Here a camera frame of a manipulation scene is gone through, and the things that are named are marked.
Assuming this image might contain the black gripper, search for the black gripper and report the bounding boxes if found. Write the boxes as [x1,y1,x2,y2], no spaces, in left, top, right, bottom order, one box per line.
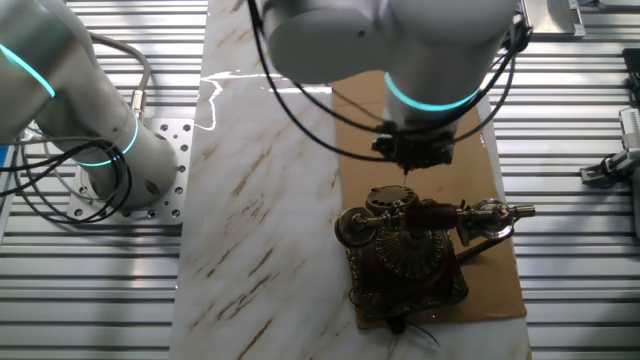
[370,122,457,171]

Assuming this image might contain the brown phone handset cord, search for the brown phone handset cord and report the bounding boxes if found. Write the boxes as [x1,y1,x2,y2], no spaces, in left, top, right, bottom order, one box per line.
[455,227,516,264]

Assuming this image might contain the brown cardboard sheet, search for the brown cardboard sheet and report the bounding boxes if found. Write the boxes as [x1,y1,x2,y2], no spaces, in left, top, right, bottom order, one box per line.
[169,0,531,360]
[331,69,528,330]

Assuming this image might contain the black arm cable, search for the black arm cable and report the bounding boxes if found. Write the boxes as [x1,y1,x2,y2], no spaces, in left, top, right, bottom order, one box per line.
[245,0,534,164]

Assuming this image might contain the thin black phone wire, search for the thin black phone wire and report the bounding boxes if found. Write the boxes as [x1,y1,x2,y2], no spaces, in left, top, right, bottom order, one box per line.
[347,287,441,349]

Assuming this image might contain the silver ribbed camera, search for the silver ribbed camera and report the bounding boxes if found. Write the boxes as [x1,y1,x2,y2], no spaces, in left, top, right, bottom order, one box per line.
[618,107,640,151]

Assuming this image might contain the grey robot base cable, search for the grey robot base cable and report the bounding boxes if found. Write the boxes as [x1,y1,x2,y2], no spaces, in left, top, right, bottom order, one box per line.
[87,32,153,121]

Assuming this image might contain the black base cable bundle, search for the black base cable bundle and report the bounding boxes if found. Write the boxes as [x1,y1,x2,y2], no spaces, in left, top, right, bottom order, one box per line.
[0,134,134,225]

